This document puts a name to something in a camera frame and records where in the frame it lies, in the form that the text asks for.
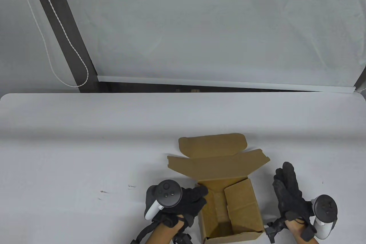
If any person's left hand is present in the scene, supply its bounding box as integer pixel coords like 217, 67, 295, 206
146, 185, 208, 227

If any person's right hand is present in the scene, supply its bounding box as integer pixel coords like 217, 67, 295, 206
272, 162, 315, 225

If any brown cardboard mailer box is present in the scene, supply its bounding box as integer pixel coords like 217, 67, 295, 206
167, 133, 271, 241

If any person's right forearm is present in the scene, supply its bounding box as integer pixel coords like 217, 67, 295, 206
286, 218, 318, 244

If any person's left forearm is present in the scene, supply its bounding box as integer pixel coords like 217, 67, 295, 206
149, 223, 183, 244

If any white and black left controller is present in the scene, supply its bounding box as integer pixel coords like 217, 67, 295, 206
144, 180, 183, 221

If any white and black controller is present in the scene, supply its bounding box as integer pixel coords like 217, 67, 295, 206
311, 195, 338, 240
144, 180, 183, 221

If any white and black right controller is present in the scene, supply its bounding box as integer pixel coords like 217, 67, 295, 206
311, 195, 338, 240

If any wide white roller blind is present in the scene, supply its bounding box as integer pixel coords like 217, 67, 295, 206
57, 0, 366, 95

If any narrow white roller blind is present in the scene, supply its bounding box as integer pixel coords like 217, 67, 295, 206
0, 0, 80, 93

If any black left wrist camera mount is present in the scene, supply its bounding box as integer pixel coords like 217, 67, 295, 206
130, 221, 193, 244

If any dark window frame edge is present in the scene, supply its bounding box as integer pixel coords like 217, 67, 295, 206
354, 64, 366, 93

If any dark window frame post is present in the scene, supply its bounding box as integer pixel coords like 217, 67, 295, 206
26, 0, 99, 93

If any white blind pull cord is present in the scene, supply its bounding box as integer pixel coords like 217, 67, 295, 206
16, 0, 89, 88

